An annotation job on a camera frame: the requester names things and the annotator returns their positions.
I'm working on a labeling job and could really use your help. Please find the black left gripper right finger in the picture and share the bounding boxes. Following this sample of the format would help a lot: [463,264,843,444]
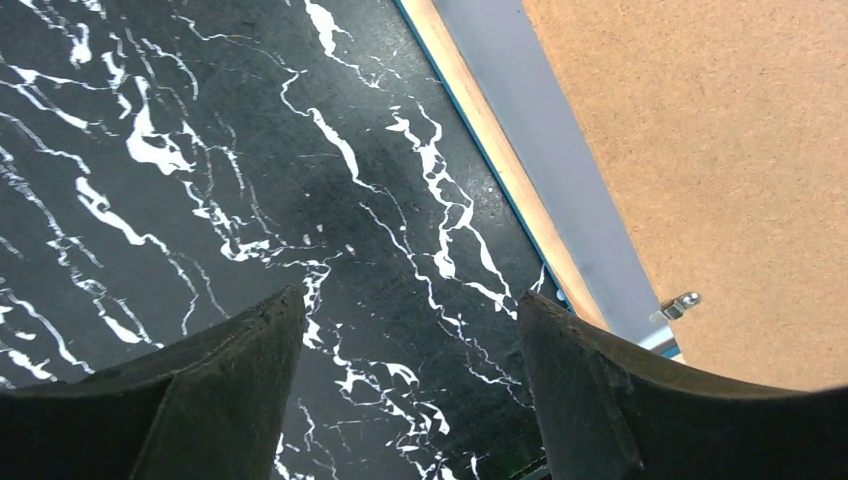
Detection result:
[517,291,847,479]

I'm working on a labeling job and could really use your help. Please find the blue wooden picture frame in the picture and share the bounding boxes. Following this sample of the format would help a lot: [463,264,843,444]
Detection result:
[399,1,615,334]

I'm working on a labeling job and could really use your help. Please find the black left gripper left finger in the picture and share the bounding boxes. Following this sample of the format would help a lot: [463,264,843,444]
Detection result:
[1,287,305,479]

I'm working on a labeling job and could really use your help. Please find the brown cardboard backing board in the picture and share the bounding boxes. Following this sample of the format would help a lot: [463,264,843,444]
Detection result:
[525,1,847,390]

